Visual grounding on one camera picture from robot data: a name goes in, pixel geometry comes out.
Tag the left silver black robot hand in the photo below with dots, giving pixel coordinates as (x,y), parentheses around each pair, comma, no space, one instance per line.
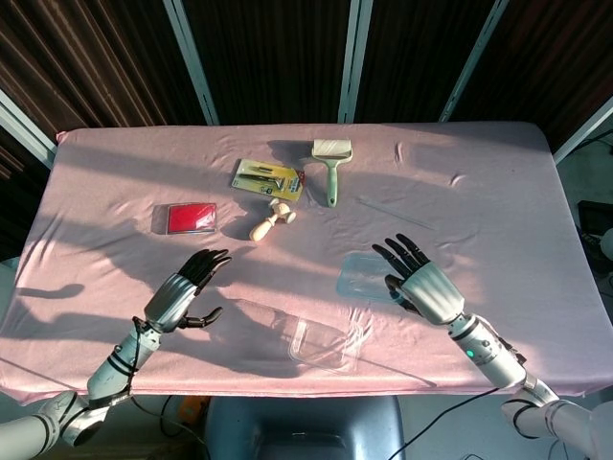
(170,299)

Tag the brown pleated curtain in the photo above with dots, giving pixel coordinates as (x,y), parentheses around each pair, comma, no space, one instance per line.
(86,62)

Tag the dark curtain panel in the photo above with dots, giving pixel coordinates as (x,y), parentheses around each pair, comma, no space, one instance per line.
(560,57)
(278,57)
(412,57)

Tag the clear plastic tube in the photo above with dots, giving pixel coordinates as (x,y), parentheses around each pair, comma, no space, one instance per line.
(392,212)

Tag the pink tablecloth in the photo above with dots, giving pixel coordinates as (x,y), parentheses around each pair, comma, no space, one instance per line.
(311,230)

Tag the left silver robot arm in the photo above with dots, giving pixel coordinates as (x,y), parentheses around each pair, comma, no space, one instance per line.
(110,374)

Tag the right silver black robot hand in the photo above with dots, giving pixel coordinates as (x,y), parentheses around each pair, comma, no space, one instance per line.
(431,292)

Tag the wooden kendama toy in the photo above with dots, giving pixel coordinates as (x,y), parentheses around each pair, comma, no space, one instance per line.
(265,227)

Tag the black plastic bin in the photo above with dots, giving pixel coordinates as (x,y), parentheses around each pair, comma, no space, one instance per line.
(596,218)

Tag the yellow carded tool package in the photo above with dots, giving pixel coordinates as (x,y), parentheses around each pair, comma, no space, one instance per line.
(268,179)

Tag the green lint roller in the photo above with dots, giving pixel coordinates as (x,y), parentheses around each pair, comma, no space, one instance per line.
(332,182)

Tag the clear plastic container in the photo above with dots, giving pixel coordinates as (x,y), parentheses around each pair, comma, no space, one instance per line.
(325,350)

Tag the white metal frame post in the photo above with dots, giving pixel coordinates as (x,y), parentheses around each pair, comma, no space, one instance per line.
(355,62)
(582,129)
(26,129)
(194,62)
(471,62)

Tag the red pad in clear case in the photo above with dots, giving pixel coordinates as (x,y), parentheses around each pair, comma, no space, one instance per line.
(189,218)

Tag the blue rimmed clear lid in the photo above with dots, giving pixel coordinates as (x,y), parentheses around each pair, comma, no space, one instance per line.
(356,275)

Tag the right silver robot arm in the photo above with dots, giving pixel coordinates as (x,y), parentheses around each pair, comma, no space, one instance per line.
(498,364)

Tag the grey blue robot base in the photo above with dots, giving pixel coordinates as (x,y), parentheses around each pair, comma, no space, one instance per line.
(306,431)

